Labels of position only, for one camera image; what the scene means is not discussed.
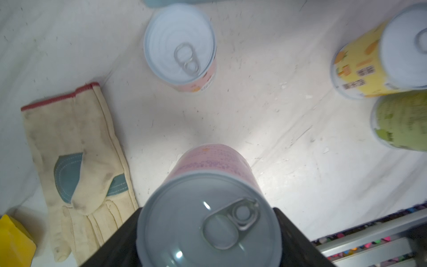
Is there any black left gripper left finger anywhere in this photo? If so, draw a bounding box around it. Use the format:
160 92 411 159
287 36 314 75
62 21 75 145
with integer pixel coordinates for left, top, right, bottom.
81 208 142 267

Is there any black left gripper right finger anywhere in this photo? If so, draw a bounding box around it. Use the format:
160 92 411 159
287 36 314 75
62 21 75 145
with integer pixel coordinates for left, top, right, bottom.
273 208 335 267

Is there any pink label can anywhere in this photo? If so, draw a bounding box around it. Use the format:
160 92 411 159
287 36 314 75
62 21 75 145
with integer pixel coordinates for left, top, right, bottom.
136 144 282 267
143 3 217 93

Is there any yellow label can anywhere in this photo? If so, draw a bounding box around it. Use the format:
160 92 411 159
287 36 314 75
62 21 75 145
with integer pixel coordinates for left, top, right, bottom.
331 3 427 99

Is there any light blue plastic basket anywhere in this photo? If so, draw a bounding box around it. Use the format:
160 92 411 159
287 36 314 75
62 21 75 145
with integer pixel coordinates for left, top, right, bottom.
143 0 215 8

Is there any cream work glove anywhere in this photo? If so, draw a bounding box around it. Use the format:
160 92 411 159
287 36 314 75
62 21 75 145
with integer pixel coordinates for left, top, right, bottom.
21 82 138 265

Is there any green label can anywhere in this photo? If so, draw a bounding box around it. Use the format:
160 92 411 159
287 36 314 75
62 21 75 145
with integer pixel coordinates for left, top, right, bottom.
370 90 427 152

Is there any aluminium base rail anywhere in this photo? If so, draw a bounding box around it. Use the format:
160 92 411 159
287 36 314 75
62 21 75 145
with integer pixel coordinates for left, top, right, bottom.
312 202 427 267

